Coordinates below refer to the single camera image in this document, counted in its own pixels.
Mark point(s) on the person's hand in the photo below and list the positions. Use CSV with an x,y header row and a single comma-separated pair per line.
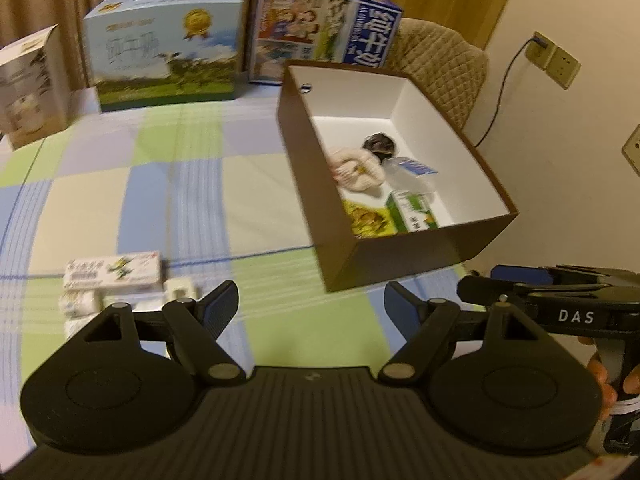
x,y
631,384

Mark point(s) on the dark scrunchie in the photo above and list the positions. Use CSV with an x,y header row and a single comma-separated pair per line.
x,y
381,145

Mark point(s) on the dark blue milk carton box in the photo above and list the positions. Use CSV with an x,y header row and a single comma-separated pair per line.
x,y
353,32

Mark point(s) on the yellow snack packet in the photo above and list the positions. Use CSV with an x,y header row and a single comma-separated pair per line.
x,y
368,222

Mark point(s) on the light blue milk carton box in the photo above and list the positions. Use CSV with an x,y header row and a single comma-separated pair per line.
x,y
154,52

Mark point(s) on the wall switch at right edge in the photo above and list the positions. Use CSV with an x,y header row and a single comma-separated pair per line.
x,y
631,150

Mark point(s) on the checked bed sheet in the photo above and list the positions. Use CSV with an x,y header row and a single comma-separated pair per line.
x,y
208,187

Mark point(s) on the brown cardboard box white inside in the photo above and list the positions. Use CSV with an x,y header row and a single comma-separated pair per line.
x,y
389,186

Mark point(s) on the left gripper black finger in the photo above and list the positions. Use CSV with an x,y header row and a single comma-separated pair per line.
x,y
475,289

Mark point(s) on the clear plastic packet blue label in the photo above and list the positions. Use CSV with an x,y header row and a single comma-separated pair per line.
x,y
408,175

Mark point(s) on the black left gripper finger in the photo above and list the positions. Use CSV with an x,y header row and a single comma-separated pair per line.
x,y
426,326
194,327

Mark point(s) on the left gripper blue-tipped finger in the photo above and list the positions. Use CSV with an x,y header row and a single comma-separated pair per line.
x,y
529,275

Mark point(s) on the wall socket with plug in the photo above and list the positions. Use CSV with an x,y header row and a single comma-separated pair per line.
x,y
540,50

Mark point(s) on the white box at left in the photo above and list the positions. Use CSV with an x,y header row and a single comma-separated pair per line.
x,y
35,90

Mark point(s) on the empty wall socket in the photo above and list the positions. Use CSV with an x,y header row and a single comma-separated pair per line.
x,y
563,68

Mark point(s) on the beige quilted chair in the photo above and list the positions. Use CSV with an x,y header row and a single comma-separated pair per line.
x,y
446,67

